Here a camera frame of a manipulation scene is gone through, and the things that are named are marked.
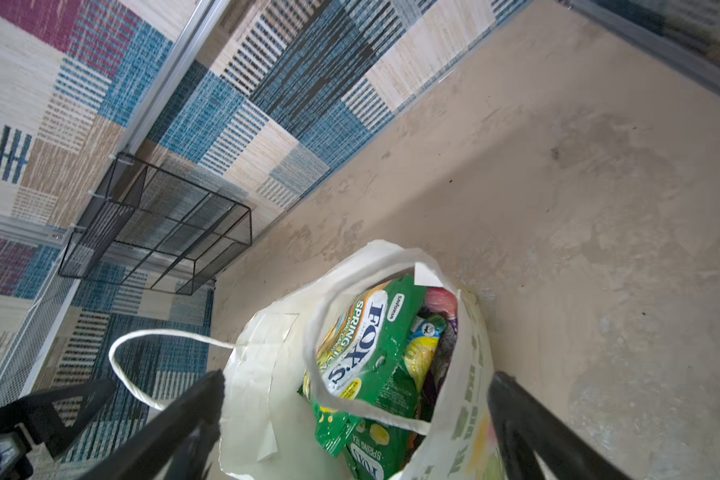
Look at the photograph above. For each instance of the green snack bag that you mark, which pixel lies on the green snack bag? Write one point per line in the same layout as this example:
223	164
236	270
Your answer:
380	351
377	450

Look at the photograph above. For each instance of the purple berries candy bag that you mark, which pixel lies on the purple berries candy bag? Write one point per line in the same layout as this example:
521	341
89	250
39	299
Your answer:
442	303

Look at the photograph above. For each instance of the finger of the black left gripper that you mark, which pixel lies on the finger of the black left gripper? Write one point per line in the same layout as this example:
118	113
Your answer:
38	414

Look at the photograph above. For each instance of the white mesh wall basket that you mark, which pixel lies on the white mesh wall basket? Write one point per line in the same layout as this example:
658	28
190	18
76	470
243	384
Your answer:
25	357

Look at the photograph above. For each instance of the white paper bag with print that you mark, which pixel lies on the white paper bag with print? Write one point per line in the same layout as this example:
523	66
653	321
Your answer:
267	431

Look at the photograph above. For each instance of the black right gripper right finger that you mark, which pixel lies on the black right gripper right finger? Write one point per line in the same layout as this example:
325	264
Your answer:
528	434

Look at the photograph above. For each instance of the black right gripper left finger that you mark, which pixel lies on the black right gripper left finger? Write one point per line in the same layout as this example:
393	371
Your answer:
177	442

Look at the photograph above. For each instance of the black wire shelf rack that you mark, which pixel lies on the black wire shelf rack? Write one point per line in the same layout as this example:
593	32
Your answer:
154	228

